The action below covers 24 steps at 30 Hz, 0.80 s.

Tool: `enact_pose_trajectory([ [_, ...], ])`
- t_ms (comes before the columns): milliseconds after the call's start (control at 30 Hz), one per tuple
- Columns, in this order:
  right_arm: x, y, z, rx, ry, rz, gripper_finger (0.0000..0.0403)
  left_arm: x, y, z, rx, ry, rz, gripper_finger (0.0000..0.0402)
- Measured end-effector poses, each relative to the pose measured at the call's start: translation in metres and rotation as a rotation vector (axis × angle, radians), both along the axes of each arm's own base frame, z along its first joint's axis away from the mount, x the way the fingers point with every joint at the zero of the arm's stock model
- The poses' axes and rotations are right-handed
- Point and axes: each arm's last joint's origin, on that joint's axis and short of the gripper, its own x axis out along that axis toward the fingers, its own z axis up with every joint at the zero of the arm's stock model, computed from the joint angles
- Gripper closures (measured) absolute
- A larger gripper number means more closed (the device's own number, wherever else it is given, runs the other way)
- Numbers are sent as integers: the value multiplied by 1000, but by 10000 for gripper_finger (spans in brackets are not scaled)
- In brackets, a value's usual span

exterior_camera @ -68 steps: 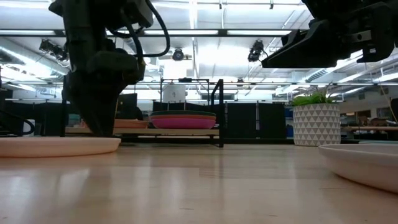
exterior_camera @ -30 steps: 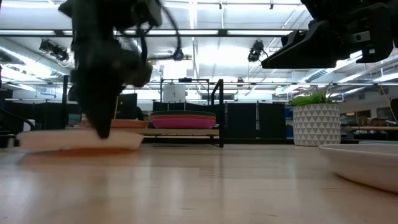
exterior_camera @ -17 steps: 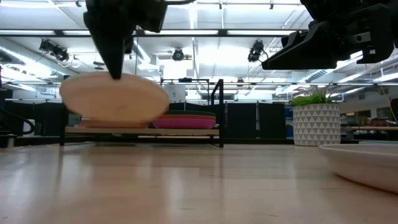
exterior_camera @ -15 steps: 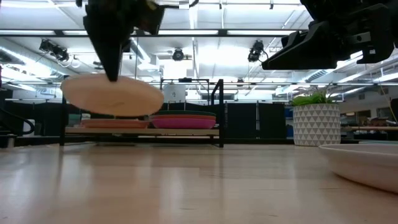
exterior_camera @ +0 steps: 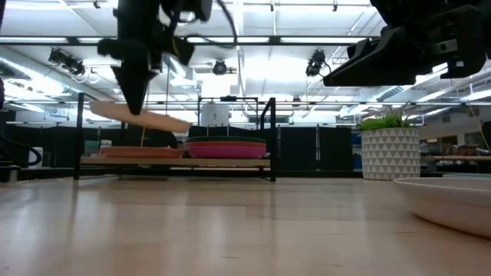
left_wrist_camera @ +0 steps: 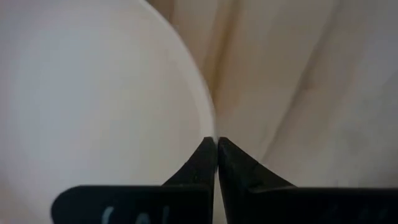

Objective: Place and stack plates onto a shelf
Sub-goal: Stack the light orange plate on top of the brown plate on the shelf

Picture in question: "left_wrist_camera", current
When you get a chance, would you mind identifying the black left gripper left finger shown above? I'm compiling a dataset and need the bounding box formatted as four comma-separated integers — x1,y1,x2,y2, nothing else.
51,136,218,224

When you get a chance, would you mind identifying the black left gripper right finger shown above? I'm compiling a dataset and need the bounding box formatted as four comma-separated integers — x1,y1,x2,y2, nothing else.
219,136,398,224

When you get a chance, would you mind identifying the light blue plate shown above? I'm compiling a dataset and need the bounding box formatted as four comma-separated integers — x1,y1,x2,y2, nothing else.
0,0,217,224

